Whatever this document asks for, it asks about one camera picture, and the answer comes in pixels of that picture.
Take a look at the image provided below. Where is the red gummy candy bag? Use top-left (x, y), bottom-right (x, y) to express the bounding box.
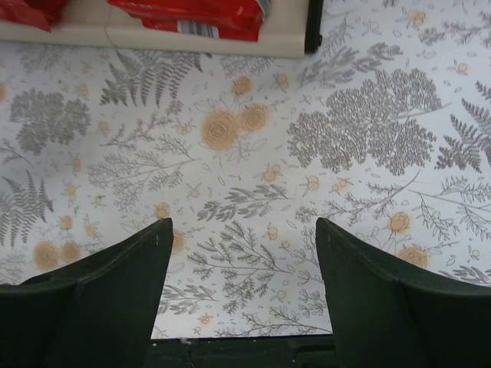
top-left (108, 0), bottom-right (271, 42)

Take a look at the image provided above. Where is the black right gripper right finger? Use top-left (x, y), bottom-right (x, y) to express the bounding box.
top-left (315, 218), bottom-right (490, 367)

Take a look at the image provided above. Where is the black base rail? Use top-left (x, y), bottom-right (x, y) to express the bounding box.
top-left (144, 335), bottom-right (340, 368)

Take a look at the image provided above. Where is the cream three-tier shelf rack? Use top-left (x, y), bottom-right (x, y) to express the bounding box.
top-left (1, 1), bottom-right (323, 59)

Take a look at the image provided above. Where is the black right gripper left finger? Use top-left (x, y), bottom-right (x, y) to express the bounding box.
top-left (1, 218), bottom-right (173, 367)

